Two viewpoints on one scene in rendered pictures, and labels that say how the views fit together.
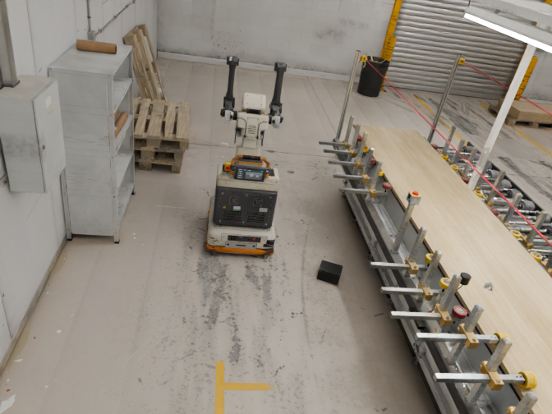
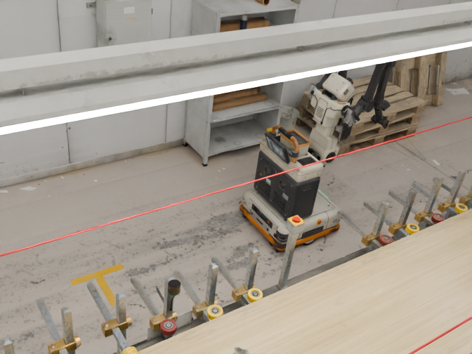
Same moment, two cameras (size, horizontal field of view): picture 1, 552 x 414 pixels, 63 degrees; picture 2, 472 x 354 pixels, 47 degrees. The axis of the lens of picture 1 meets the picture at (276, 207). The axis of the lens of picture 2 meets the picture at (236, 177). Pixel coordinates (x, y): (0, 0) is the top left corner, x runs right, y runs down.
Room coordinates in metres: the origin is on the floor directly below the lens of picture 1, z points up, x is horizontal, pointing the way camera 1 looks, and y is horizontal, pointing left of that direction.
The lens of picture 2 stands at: (1.46, -2.87, 3.04)
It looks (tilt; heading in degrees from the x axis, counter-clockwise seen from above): 34 degrees down; 64
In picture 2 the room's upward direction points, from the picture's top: 7 degrees clockwise
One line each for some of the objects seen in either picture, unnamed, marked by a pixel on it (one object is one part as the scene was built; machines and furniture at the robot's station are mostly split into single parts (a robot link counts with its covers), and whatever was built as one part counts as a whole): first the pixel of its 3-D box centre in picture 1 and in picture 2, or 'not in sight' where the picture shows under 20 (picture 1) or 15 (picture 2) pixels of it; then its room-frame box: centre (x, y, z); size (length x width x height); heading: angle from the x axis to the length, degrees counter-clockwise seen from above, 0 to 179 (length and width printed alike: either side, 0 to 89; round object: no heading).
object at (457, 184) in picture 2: (352, 146); (451, 198); (4.28, -0.66, 0.89); 0.04 x 0.04 x 0.48; 11
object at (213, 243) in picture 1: (240, 223); (290, 210); (3.61, 0.31, 0.16); 0.67 x 0.64 x 0.25; 10
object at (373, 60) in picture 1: (371, 75); not in sight; (9.44, -1.46, 0.36); 0.59 x 0.58 x 0.73; 11
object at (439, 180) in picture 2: (359, 155); (429, 205); (4.03, -0.71, 0.91); 0.04 x 0.04 x 0.48; 11
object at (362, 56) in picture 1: (351, 98); not in sight; (4.84, -0.59, 1.20); 0.15 x 0.12 x 1.00; 11
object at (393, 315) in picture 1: (425, 316); (150, 305); (2.01, -0.98, 0.84); 0.43 x 0.03 x 0.04; 101
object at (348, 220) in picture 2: (363, 191); (360, 231); (3.49, -0.73, 0.81); 0.43 x 0.03 x 0.04; 101
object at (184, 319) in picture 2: (430, 319); (169, 325); (2.09, -1.06, 0.75); 0.26 x 0.01 x 0.10; 11
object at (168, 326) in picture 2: (457, 316); (168, 331); (2.04, -1.18, 0.85); 0.08 x 0.08 x 0.11
